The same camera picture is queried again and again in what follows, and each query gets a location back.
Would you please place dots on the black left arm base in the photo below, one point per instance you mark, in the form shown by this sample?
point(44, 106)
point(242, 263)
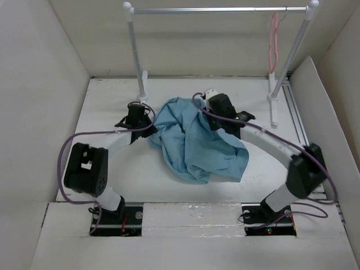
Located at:
point(129, 225)

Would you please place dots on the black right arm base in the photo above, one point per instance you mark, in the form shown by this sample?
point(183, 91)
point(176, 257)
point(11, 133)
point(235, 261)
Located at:
point(258, 224)

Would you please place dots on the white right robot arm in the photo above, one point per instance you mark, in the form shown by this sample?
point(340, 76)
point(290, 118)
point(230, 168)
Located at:
point(305, 165)

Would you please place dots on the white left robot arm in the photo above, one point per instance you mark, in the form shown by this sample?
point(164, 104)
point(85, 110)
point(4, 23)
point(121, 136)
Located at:
point(86, 171)

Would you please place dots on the white metal clothes rack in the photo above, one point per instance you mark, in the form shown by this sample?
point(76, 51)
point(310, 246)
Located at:
point(274, 85)

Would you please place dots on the aluminium side rail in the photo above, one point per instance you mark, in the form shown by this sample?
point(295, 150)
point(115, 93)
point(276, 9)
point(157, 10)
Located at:
point(294, 112)

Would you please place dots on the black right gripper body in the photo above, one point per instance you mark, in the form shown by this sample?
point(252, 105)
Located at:
point(215, 124)

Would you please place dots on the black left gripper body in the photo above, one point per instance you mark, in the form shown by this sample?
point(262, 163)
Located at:
point(145, 122)

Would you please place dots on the pink clothes hanger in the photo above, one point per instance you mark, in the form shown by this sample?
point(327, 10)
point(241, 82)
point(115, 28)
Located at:
point(273, 41)

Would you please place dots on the light blue trousers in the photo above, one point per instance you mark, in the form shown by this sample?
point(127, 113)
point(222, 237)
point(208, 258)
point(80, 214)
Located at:
point(191, 150)

